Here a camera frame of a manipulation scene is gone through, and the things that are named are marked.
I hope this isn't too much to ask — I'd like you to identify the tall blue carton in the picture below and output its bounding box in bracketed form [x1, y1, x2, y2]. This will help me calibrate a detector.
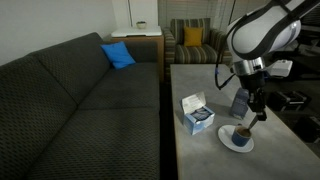
[229, 87, 252, 121]

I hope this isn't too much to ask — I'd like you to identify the white plate with cup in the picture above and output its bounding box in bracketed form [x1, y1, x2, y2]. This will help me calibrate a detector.
[217, 124, 255, 154]

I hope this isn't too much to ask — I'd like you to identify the open white blue tea box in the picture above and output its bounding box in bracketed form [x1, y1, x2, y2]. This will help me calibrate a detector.
[180, 91, 216, 136]

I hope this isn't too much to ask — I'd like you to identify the blue mug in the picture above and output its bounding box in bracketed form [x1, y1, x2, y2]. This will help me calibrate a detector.
[231, 123, 253, 148]

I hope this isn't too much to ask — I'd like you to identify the black bag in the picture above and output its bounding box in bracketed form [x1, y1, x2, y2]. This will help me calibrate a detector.
[293, 114, 320, 144]

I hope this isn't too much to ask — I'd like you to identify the dark grey fabric sofa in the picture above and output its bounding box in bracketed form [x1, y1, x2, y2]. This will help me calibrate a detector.
[0, 32, 161, 180]

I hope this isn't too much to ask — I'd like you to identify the black equipment box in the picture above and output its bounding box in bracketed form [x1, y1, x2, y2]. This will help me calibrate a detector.
[266, 89, 313, 113]

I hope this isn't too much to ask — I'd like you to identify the yellow throw cushion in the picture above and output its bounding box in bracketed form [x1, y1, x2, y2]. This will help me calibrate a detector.
[183, 26, 204, 48]

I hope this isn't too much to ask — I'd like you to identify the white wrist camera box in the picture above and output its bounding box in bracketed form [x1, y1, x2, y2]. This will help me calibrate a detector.
[265, 59, 294, 78]

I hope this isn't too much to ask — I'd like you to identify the blue throw cushion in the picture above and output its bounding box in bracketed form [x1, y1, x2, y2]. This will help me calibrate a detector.
[100, 40, 137, 71]

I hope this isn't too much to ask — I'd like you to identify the white flat board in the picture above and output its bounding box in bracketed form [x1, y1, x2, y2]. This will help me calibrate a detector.
[110, 26, 163, 38]

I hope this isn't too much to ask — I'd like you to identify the brown wooden side table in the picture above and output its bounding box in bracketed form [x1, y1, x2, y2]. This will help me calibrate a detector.
[109, 34, 165, 83]

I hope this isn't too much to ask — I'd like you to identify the striped fabric armchair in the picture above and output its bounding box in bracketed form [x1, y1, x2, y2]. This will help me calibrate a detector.
[162, 17, 234, 83]

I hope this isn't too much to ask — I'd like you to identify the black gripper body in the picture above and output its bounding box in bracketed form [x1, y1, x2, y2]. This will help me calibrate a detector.
[237, 73, 268, 98]

